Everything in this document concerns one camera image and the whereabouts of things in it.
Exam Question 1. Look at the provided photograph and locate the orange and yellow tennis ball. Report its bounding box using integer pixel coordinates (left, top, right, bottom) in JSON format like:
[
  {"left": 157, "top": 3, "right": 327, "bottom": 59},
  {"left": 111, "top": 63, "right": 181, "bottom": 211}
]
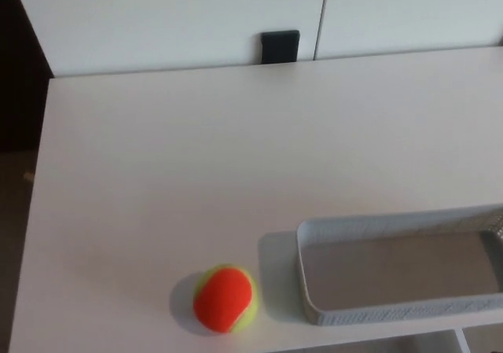
[{"left": 192, "top": 263, "right": 261, "bottom": 335}]

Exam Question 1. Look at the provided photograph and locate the grey woven plastic container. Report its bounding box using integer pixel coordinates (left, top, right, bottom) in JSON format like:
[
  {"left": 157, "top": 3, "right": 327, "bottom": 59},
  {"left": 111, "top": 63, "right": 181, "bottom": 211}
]
[{"left": 296, "top": 202, "right": 503, "bottom": 328}]

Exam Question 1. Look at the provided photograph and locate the white cabinet panel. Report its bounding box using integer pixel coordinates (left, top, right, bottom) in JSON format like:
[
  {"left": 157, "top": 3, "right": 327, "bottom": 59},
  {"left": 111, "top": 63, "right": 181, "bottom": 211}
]
[
  {"left": 313, "top": 0, "right": 503, "bottom": 61},
  {"left": 7, "top": 0, "right": 330, "bottom": 79}
]

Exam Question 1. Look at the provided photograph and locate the black rectangular wall bracket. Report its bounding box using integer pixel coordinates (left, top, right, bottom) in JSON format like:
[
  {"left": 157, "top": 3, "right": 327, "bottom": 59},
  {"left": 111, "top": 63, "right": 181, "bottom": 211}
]
[{"left": 261, "top": 30, "right": 302, "bottom": 65}]

